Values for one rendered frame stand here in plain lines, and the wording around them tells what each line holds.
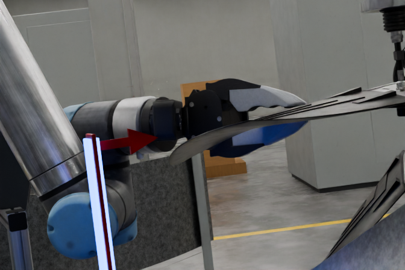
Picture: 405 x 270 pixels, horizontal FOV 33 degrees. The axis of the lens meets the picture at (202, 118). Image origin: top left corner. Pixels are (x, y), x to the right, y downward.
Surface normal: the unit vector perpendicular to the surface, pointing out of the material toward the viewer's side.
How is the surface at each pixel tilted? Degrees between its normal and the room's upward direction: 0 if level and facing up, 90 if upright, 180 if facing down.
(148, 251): 90
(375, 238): 55
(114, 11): 90
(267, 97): 84
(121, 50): 90
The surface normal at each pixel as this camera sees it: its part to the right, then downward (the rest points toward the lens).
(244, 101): -0.51, 0.00
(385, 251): -0.49, -0.48
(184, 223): 0.77, -0.06
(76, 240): -0.04, 0.06
